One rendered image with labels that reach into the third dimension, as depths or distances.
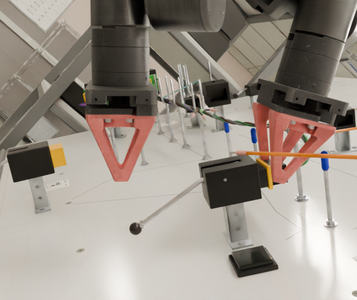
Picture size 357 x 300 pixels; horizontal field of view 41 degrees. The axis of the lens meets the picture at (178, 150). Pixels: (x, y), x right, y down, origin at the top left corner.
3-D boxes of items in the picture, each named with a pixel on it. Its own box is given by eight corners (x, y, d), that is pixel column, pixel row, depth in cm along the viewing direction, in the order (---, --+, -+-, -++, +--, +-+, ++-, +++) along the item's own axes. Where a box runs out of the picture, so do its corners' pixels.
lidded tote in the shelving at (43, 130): (12, 121, 709) (27, 105, 710) (16, 121, 750) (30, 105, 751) (43, 147, 720) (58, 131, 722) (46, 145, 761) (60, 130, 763)
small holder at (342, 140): (344, 138, 84) (341, 99, 82) (362, 152, 75) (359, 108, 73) (318, 143, 84) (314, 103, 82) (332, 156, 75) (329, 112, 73)
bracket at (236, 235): (223, 233, 55) (216, 193, 54) (242, 228, 55) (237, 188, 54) (232, 250, 51) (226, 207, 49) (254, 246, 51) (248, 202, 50)
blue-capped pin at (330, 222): (321, 223, 53) (314, 150, 51) (334, 221, 53) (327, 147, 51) (326, 228, 52) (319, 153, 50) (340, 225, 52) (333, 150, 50)
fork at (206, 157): (204, 161, 85) (191, 83, 81) (199, 159, 86) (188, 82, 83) (214, 158, 85) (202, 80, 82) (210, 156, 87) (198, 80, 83)
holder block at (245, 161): (203, 196, 53) (198, 162, 52) (251, 186, 54) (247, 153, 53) (210, 209, 49) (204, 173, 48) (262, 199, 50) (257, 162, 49)
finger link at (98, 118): (150, 168, 54) (151, 86, 52) (155, 187, 47) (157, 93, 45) (90, 169, 53) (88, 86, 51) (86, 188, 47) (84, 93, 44)
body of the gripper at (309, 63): (303, 106, 56) (323, 44, 54) (345, 122, 46) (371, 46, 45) (252, 93, 55) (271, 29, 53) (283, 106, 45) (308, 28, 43)
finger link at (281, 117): (289, 175, 56) (314, 99, 54) (315, 196, 49) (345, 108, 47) (236, 163, 54) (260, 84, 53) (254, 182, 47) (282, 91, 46)
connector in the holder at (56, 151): (52, 162, 76) (48, 145, 75) (65, 159, 76) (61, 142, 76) (53, 168, 72) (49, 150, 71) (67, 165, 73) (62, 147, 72)
